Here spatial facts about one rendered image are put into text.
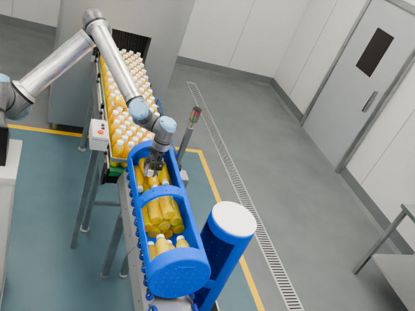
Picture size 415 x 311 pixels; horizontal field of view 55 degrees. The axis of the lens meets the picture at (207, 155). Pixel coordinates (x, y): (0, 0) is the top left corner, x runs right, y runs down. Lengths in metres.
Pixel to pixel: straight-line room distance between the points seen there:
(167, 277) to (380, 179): 3.87
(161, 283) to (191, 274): 0.13
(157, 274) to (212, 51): 5.56
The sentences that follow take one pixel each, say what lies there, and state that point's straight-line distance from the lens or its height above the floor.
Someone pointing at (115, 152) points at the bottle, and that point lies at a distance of 2.54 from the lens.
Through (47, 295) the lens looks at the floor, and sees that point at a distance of 3.02.
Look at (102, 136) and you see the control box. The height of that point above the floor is 1.10.
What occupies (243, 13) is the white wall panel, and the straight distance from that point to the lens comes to 6.91.
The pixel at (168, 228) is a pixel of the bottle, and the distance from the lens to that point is 2.09.
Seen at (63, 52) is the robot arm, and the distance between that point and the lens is 2.25.
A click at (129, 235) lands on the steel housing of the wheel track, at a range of 2.23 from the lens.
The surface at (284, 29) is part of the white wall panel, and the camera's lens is 7.30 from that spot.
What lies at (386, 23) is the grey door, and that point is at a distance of 5.73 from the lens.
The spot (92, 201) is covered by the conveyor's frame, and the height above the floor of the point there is 0.33.
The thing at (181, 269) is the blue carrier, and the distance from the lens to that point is 1.78.
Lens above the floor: 2.48
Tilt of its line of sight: 32 degrees down
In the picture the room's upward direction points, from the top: 23 degrees clockwise
